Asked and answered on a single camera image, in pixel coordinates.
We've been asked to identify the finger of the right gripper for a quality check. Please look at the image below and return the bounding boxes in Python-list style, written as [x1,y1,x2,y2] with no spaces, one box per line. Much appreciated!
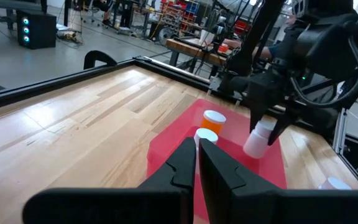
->
[249,92,269,134]
[267,111,295,147]

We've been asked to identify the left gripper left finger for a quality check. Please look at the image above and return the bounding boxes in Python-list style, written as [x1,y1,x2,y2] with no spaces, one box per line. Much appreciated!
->
[22,136,197,224]

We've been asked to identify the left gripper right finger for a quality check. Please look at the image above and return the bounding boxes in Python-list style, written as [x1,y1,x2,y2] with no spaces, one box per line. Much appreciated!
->
[198,138,358,224]

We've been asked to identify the orange pill bottle white cap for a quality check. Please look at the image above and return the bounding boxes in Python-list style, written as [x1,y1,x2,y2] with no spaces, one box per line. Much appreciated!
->
[200,110,227,136]

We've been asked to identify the pink translucent plastic basket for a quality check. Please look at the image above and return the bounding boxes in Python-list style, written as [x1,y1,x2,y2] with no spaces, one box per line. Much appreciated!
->
[146,98,288,224]

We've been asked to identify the person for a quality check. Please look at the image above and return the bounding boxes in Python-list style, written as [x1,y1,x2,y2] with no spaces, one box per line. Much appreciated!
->
[222,12,298,62]
[90,0,115,27]

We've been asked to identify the wooden workbench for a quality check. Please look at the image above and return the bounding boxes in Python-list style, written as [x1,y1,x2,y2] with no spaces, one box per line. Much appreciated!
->
[165,37,239,78]

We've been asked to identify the grey round fan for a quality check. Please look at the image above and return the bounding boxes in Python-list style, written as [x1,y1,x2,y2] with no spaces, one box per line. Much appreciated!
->
[158,27,176,47]

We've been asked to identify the shelf with coloured bins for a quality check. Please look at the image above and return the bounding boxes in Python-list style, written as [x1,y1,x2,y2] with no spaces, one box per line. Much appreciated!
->
[160,0,204,30]

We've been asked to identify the black arched table clamp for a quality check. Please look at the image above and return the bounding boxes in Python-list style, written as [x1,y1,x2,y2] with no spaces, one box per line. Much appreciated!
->
[83,50,118,70]

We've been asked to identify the black computer tower cyan lights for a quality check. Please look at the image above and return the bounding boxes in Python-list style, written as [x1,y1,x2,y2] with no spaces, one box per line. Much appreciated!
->
[16,9,57,50]

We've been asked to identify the silver aluminium post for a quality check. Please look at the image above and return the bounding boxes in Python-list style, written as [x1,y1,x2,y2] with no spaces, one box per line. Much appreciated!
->
[332,108,350,156]

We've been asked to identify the black aluminium table frame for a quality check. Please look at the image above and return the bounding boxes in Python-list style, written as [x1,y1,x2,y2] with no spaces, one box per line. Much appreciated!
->
[0,55,358,190]

